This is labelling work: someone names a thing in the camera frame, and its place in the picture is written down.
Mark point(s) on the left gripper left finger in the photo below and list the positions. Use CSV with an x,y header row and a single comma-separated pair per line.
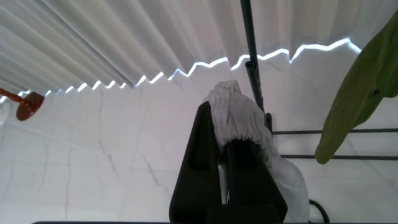
x,y
199,174

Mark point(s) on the pale grey shorts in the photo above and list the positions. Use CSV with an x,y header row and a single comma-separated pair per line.
x,y
236,115

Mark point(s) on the black clothes rack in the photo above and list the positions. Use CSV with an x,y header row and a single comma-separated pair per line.
x,y
251,37

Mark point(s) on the green printed shirt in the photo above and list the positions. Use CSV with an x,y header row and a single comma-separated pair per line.
x,y
357,93

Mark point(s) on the white curtain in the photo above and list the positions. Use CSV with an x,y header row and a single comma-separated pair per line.
x,y
124,31

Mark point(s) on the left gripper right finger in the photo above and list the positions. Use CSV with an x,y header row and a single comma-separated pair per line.
x,y
248,180

